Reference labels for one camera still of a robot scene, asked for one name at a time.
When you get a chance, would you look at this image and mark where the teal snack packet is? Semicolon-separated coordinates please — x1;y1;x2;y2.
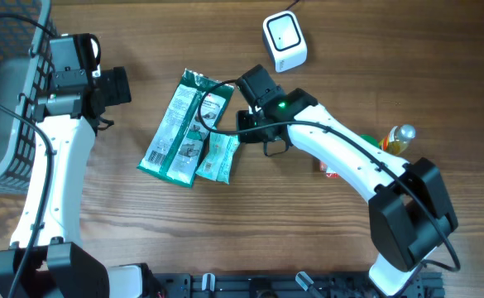
196;132;240;185

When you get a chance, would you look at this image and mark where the green 3M package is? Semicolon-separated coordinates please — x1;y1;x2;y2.
137;70;234;187

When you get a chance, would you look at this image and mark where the red stick sachet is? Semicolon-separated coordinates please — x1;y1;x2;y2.
319;161;340;178

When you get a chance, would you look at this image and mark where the yellow dish soap bottle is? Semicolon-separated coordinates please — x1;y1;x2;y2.
379;124;416;156

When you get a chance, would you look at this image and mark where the green lidded jar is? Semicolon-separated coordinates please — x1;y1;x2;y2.
361;135;380;148

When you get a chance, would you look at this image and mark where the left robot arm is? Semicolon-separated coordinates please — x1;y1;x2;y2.
0;33;132;297

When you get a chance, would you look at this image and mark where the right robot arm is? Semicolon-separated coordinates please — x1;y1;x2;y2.
235;65;458;296

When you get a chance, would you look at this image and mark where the white barcode scanner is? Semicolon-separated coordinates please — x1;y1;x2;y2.
262;11;308;73

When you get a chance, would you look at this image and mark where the grey plastic mesh basket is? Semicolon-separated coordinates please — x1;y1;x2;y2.
0;0;56;195

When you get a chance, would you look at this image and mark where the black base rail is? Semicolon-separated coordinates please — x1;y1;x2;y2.
141;271;445;298

